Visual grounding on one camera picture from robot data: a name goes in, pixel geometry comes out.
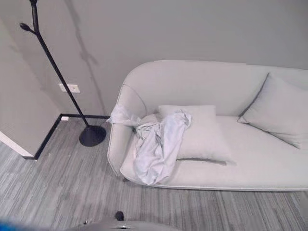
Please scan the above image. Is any black coat rack stand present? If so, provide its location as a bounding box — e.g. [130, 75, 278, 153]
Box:
[19, 0, 107, 147]

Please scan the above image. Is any light grey fabric sofa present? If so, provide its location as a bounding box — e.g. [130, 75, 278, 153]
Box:
[107, 60, 308, 192]

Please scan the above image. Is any silver robot torso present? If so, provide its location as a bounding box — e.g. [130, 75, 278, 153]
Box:
[63, 219, 174, 231]

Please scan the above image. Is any black skirting board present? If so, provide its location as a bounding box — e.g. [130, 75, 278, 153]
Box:
[23, 114, 111, 160]

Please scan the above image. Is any small light grey cushion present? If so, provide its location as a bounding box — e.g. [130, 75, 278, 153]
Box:
[157, 104, 232, 163]

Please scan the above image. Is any large light grey cushion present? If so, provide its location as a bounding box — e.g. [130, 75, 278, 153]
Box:
[237, 72, 308, 150]

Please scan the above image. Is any white crumpled garment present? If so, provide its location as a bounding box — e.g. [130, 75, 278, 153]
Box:
[106, 104, 193, 185]

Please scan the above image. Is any white wall socket plate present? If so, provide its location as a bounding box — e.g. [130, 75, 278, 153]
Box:
[59, 83, 81, 93]

